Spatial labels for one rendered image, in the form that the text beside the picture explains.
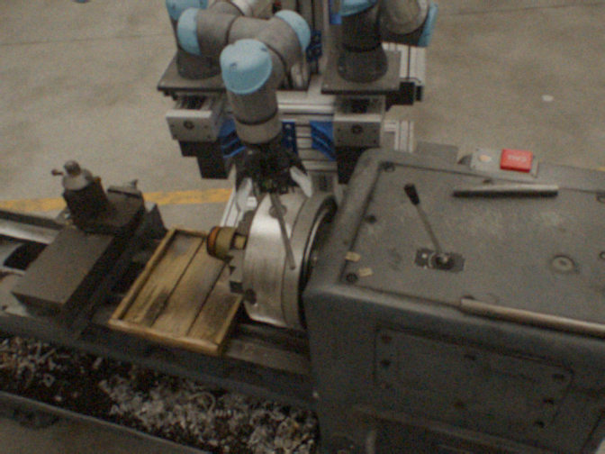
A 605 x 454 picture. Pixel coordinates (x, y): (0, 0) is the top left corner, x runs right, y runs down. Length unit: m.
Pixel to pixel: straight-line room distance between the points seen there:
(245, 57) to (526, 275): 0.61
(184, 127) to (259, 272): 0.72
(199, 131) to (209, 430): 0.85
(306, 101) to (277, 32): 0.88
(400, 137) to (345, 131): 1.43
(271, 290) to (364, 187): 0.29
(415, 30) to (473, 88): 2.34
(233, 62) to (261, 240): 0.44
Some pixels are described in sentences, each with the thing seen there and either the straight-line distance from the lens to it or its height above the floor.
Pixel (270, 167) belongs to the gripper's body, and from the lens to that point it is 1.02.
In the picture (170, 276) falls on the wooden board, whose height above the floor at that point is 0.88.
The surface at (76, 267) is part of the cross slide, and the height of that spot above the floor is 0.97.
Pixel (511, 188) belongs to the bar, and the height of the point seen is 1.27.
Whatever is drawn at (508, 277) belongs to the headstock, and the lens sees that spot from 1.10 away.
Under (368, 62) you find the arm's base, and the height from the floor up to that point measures 1.22.
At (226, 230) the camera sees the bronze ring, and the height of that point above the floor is 1.12.
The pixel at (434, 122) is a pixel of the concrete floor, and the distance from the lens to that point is 3.61.
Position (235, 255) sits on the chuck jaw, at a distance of 1.34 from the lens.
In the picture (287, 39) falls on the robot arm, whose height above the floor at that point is 1.63.
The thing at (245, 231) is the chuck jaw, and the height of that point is 1.12.
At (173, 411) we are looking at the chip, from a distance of 1.77.
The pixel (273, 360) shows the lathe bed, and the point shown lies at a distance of 1.45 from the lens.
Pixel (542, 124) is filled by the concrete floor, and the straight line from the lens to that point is 3.68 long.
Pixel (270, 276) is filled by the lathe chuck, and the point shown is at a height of 1.16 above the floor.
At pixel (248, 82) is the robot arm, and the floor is 1.62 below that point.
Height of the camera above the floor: 2.08
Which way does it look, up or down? 45 degrees down
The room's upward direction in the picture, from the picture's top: 6 degrees counter-clockwise
